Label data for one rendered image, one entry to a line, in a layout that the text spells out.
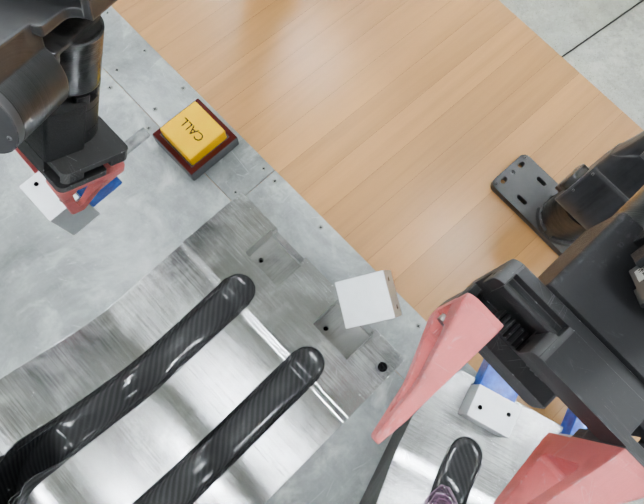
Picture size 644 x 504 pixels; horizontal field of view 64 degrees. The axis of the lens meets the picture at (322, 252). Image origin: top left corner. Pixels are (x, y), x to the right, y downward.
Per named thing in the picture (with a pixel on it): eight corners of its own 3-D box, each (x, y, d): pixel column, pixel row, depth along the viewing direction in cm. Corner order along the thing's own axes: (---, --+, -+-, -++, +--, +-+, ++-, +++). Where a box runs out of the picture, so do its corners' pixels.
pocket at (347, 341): (340, 300, 60) (342, 294, 57) (372, 333, 59) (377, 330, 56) (311, 327, 59) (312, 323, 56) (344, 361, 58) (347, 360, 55)
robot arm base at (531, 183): (636, 282, 60) (673, 243, 61) (510, 161, 63) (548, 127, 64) (597, 294, 67) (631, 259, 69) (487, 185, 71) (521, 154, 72)
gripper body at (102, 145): (63, 190, 44) (63, 128, 38) (-11, 110, 45) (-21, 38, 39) (128, 162, 48) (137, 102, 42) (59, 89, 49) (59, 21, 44)
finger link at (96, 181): (60, 242, 50) (59, 179, 43) (14, 190, 51) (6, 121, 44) (120, 212, 54) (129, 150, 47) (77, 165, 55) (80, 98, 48)
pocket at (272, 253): (276, 235, 62) (275, 225, 58) (307, 266, 61) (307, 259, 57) (248, 260, 61) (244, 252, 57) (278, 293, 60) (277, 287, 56)
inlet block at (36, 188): (139, 127, 59) (123, 103, 53) (168, 157, 58) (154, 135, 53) (45, 203, 56) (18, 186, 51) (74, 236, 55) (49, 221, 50)
